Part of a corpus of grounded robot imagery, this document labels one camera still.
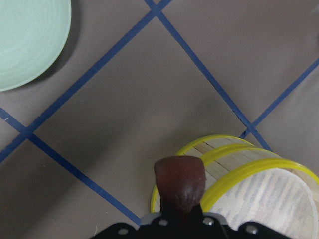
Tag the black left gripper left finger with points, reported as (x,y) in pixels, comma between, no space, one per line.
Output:
(168,211)

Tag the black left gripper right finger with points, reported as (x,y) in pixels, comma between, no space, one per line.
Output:
(196,214)

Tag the brown steamed bun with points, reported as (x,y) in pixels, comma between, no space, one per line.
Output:
(180,181)

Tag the light green plate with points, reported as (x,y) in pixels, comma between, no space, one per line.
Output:
(33,33)

